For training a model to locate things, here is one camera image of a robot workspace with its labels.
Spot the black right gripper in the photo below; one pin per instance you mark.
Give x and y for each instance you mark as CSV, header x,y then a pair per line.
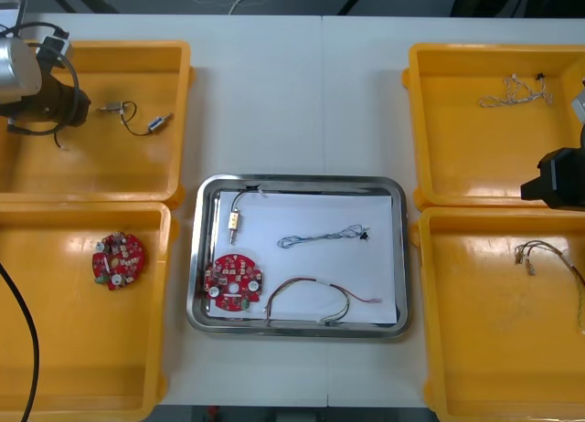
x,y
566,180

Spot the yellow-orange plastic bin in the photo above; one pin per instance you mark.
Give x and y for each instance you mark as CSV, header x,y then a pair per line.
x,y
114,175
493,358
91,349
480,166

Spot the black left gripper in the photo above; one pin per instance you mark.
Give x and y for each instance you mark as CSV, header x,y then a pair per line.
x,y
75,107

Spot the white-label metal solenoid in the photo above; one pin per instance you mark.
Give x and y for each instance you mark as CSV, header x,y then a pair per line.
x,y
234,221
113,106

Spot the red black green-yellow harness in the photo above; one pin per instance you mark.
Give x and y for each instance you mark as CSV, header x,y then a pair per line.
x,y
531,270
325,283

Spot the round red circuit board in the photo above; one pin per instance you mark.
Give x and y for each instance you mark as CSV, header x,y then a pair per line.
x,y
121,257
226,271

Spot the white paper sheet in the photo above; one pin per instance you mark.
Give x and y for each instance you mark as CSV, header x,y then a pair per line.
x,y
8,16
320,266

